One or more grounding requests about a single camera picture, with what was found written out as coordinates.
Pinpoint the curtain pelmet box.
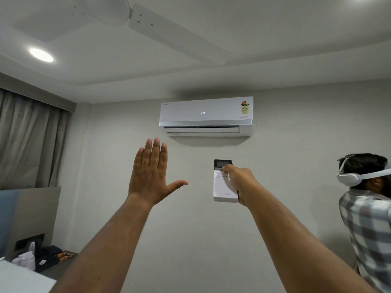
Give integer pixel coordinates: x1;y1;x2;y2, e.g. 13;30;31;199
0;72;77;113

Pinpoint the person's right forearm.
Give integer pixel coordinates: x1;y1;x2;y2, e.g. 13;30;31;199
246;183;379;293

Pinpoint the dark folded bag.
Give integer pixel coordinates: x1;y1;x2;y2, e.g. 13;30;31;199
34;245;64;273

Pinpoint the grey upholstered headboard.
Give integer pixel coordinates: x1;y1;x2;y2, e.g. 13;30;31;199
0;186;62;261

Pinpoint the white head-mounted headset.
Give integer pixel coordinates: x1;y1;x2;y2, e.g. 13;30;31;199
336;154;391;187

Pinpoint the brown printed packet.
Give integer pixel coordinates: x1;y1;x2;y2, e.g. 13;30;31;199
54;251;78;263

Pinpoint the person's right hand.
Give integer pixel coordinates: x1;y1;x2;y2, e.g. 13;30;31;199
221;164;262;208

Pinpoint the round recessed ceiling light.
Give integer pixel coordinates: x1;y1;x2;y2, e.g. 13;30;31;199
29;48;54;63

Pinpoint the person's left hand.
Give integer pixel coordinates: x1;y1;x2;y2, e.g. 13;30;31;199
128;137;189;207

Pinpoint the white remote control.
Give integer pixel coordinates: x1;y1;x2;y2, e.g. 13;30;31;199
213;159;239;203

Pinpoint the white wall air conditioner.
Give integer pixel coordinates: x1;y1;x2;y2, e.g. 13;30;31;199
159;96;254;138

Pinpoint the grey curtain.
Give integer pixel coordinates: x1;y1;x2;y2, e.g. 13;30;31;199
0;88;70;191

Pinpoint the black wall switch panel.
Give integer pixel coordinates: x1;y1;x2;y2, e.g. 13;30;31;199
14;233;45;251

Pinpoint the white bed sheet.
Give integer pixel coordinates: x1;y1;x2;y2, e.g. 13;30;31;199
0;260;57;293

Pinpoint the white plastic bag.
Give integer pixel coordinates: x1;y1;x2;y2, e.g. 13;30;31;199
11;241;36;271

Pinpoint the person's left forearm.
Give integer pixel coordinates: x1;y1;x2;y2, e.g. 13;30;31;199
49;193;153;293

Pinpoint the white ceiling fan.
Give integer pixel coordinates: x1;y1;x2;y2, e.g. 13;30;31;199
69;0;234;67

